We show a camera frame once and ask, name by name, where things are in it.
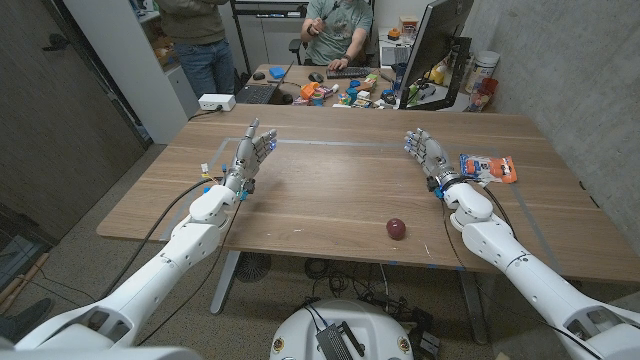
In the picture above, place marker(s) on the grey table leg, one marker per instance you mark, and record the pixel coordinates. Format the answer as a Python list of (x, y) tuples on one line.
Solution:
[(474, 310), (224, 285)]

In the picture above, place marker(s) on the black laptop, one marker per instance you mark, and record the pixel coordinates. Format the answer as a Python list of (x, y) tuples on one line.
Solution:
[(255, 94)]

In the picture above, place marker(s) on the orange tape dispenser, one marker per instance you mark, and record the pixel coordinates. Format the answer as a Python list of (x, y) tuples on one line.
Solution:
[(309, 90)]

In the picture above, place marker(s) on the white power strip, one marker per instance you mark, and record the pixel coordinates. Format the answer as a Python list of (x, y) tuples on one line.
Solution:
[(216, 102)]

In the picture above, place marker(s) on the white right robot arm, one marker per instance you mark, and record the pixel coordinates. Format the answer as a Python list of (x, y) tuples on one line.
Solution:
[(500, 245)]

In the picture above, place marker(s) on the grey tape outline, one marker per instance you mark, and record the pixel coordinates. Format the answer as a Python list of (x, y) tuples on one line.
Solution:
[(325, 142)]

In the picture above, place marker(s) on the black grabber stick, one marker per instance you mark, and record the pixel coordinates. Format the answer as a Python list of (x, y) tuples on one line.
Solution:
[(327, 15)]

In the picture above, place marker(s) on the black electronics box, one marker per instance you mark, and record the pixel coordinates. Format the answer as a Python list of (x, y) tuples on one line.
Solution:
[(332, 345)]

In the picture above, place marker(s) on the blue box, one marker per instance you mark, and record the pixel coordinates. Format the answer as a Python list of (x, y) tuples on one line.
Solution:
[(277, 72)]

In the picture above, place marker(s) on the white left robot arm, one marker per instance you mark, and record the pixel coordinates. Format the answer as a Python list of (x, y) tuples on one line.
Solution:
[(165, 265)]

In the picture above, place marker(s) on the black computer mouse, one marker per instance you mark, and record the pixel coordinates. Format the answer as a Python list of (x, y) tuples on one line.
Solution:
[(258, 76), (316, 77)]

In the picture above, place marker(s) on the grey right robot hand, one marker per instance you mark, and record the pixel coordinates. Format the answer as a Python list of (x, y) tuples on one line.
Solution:
[(432, 155)]

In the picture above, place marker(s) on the dark red apple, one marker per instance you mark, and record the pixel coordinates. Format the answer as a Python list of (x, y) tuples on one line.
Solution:
[(396, 229)]

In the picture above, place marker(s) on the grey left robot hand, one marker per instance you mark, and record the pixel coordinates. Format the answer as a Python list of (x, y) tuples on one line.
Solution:
[(245, 160)]

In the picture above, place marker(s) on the white canister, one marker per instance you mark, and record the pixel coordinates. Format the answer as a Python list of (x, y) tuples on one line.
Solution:
[(482, 67)]

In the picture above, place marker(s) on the orange package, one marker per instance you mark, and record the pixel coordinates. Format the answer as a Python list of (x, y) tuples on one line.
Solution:
[(492, 169)]

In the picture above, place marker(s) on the standing person in jeans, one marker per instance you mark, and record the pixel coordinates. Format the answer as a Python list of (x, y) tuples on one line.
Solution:
[(200, 45)]

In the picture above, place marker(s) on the seated person green t-shirt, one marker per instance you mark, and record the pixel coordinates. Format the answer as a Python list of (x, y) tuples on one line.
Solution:
[(340, 30)]

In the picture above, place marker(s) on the black computer monitor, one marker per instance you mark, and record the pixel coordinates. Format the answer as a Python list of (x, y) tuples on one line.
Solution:
[(435, 40)]

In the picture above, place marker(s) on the black keyboard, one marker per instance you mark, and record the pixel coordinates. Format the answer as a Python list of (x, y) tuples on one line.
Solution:
[(349, 73)]

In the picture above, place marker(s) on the white robot torso base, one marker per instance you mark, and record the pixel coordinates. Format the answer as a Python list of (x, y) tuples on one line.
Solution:
[(370, 320)]

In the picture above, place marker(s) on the round floor fan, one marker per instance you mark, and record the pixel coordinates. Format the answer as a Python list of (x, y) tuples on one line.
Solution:
[(253, 267)]

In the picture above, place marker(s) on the white cabinet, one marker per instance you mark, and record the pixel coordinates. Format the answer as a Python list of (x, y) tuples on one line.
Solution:
[(130, 65)]

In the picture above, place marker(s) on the yellow bottle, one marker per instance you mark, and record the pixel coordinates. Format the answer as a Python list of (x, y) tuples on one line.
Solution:
[(438, 74)]

